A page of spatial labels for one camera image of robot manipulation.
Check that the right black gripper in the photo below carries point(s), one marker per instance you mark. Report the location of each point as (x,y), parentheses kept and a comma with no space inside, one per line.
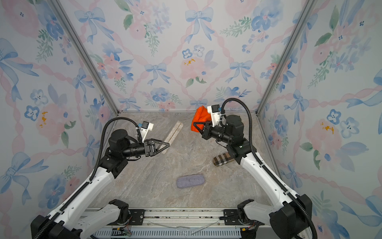
(208,130)

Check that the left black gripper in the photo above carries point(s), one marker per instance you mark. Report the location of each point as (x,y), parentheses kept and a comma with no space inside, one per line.
(152,150)

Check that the plaid eyeglass case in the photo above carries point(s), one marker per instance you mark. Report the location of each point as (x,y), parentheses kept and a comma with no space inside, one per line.
(222,159)

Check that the orange microfiber cloth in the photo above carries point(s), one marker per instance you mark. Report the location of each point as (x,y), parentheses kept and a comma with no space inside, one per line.
(201,115)

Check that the grey eyeglass case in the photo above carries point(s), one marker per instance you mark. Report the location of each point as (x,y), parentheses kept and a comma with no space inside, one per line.
(174,132)

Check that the purple eyeglass case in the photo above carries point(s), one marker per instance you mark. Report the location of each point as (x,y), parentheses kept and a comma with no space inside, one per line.
(190,181)

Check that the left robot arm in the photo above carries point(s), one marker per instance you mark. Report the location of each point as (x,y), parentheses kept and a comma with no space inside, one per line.
(65,222)

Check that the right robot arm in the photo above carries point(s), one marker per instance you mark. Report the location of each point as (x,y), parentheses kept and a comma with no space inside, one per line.
(289,214)

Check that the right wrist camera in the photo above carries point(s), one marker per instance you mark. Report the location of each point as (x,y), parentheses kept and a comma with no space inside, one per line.
(216,115)

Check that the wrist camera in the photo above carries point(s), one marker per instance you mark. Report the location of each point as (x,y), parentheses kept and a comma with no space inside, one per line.
(145,127)
(216,115)

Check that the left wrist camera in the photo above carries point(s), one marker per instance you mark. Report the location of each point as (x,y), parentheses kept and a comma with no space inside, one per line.
(145,127)

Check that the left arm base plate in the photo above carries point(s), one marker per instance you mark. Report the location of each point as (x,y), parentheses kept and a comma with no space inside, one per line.
(133,217)

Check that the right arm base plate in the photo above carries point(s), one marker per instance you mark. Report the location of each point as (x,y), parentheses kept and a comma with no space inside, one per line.
(234,217)

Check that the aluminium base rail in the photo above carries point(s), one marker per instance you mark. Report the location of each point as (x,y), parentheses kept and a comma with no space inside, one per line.
(181,223)

